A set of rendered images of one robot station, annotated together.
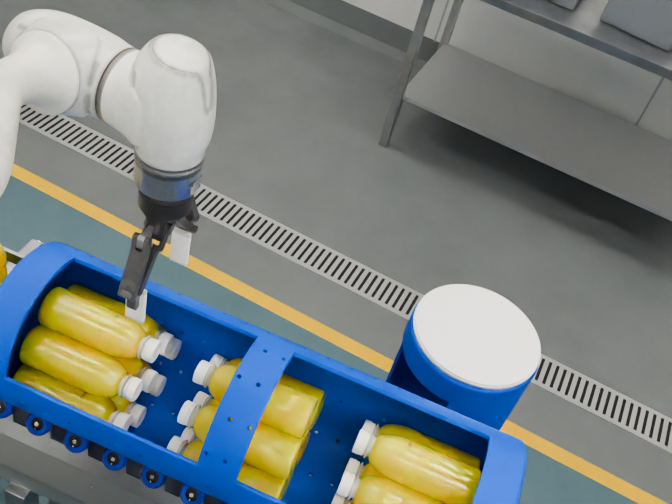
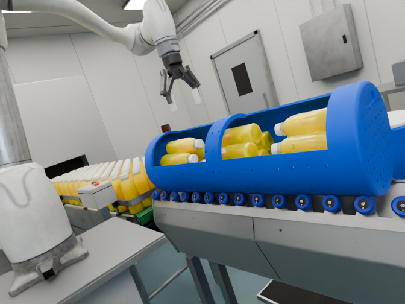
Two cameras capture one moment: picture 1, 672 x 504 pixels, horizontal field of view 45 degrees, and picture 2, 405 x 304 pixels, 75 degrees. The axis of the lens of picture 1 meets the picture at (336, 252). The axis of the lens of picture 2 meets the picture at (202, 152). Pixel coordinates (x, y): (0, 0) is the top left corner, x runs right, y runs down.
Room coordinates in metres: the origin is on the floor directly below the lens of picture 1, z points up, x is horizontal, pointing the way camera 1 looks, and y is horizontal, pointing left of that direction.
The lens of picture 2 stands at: (-0.01, -0.45, 1.29)
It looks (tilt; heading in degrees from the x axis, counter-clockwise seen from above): 9 degrees down; 40
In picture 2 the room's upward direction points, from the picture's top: 18 degrees counter-clockwise
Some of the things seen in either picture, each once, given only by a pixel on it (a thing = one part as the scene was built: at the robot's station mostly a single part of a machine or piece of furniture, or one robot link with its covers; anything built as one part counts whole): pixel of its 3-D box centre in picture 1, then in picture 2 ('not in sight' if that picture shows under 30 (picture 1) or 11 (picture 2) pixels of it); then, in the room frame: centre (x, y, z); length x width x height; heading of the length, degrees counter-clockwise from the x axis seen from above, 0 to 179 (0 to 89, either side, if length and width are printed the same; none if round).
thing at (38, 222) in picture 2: not in sight; (26, 208); (0.21, 0.38, 1.18); 0.18 x 0.16 x 0.22; 75
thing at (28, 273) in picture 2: not in sight; (47, 257); (0.20, 0.35, 1.05); 0.22 x 0.18 x 0.06; 69
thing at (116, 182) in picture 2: not in sight; (120, 193); (0.74, 0.81, 0.99); 0.07 x 0.07 x 0.19
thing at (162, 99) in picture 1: (165, 96); (157, 22); (0.82, 0.26, 1.66); 0.13 x 0.11 x 0.16; 75
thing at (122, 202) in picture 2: not in sight; (76, 198); (0.79, 1.45, 0.96); 1.60 x 0.01 x 0.03; 82
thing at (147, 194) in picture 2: not in sight; (163, 186); (0.88, 0.62, 0.96); 0.40 x 0.01 x 0.03; 172
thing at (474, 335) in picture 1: (477, 334); (376, 122); (1.19, -0.33, 1.03); 0.28 x 0.28 x 0.01
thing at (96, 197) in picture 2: not in sight; (96, 194); (0.61, 0.79, 1.05); 0.20 x 0.10 x 0.10; 82
